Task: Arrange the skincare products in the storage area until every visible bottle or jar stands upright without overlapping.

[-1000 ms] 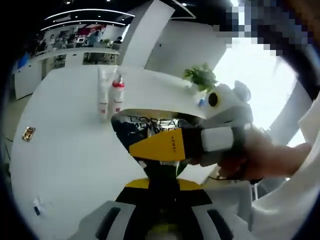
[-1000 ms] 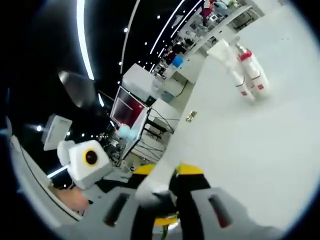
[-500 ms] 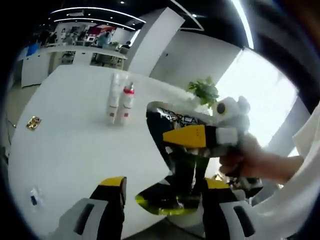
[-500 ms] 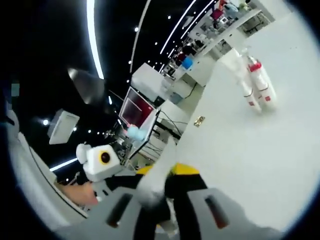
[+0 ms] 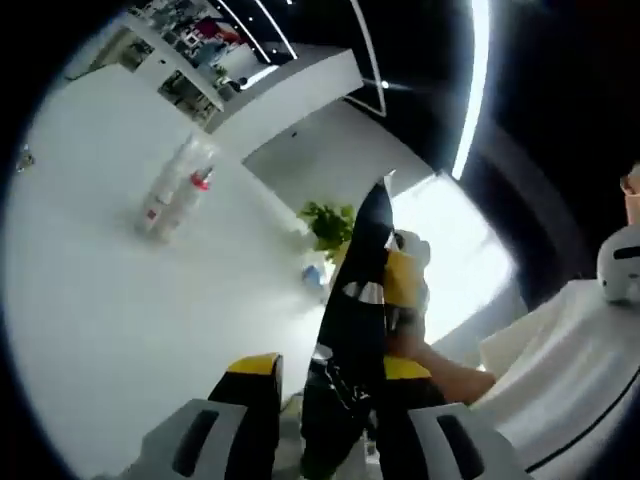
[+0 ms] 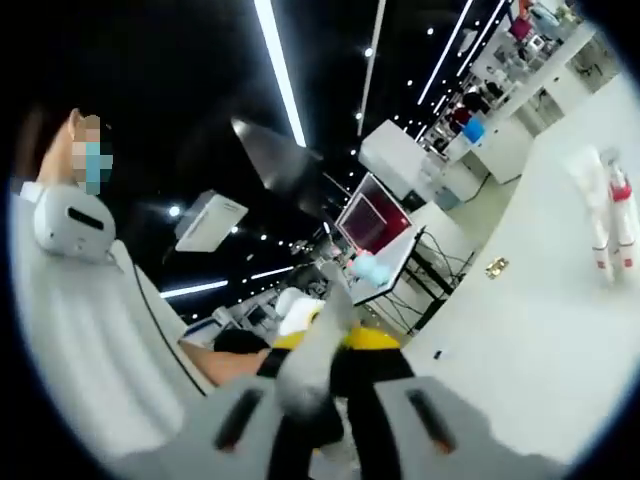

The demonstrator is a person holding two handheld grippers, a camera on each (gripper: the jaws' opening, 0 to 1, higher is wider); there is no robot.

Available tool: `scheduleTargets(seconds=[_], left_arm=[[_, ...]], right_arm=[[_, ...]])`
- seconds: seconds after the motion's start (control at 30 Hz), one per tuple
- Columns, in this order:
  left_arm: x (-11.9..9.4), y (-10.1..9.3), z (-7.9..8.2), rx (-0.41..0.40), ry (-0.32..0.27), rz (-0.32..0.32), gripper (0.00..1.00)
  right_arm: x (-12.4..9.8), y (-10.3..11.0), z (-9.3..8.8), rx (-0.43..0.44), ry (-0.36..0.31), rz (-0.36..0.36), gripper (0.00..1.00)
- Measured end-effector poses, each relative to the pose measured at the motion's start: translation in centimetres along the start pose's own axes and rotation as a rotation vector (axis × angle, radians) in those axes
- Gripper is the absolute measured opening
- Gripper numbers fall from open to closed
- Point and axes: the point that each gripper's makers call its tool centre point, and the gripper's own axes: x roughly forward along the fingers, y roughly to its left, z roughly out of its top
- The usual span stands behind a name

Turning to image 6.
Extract long white counter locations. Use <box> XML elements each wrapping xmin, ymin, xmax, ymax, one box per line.
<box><xmin>439</xmin><ymin>19</ymin><xmax>601</xmax><ymax>184</ymax></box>

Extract cream skincare bottle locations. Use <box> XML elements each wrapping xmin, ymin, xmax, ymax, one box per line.
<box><xmin>599</xmin><ymin>148</ymin><xmax>639</xmax><ymax>211</ymax></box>

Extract white skincare tube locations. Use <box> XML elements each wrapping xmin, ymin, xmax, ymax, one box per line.
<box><xmin>568</xmin><ymin>143</ymin><xmax>611</xmax><ymax>226</ymax></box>

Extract green sachet packet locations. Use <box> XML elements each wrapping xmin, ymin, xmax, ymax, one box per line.
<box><xmin>276</xmin><ymin>262</ymin><xmax>359</xmax><ymax>431</ymax></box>

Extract person's head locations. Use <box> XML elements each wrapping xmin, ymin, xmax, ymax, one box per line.
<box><xmin>17</xmin><ymin>104</ymin><xmax>101</xmax><ymax>189</ymax></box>

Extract blue plush toy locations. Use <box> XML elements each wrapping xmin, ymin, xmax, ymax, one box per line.
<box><xmin>348</xmin><ymin>249</ymin><xmax>394</xmax><ymax>289</ymax></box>

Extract gold foil packet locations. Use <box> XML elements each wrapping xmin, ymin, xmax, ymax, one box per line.
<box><xmin>484</xmin><ymin>256</ymin><xmax>511</xmax><ymax>280</ymax></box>

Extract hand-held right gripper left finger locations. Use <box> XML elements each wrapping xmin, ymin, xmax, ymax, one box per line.
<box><xmin>112</xmin><ymin>332</ymin><xmax>309</xmax><ymax>480</ymax></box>

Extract red-screen monitor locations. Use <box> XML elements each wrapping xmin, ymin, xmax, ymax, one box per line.
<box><xmin>333</xmin><ymin>172</ymin><xmax>416</xmax><ymax>251</ymax></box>

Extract white ceiling unit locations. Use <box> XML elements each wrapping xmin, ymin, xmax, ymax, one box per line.
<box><xmin>173</xmin><ymin>188</ymin><xmax>250</xmax><ymax>253</ymax></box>

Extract white worn device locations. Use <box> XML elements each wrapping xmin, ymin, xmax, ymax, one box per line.
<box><xmin>32</xmin><ymin>183</ymin><xmax>117</xmax><ymax>261</ymax></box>

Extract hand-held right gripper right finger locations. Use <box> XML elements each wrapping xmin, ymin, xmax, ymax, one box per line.
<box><xmin>327</xmin><ymin>327</ymin><xmax>569</xmax><ymax>480</ymax></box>

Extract blue bin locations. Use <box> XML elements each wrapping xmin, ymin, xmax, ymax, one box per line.
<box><xmin>462</xmin><ymin>115</ymin><xmax>489</xmax><ymax>146</ymax></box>

